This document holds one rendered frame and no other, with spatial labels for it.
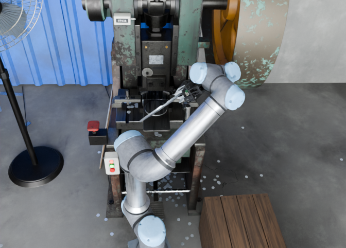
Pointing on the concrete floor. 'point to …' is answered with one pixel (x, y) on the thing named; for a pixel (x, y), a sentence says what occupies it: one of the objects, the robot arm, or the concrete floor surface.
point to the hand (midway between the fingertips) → (178, 94)
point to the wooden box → (239, 223)
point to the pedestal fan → (31, 171)
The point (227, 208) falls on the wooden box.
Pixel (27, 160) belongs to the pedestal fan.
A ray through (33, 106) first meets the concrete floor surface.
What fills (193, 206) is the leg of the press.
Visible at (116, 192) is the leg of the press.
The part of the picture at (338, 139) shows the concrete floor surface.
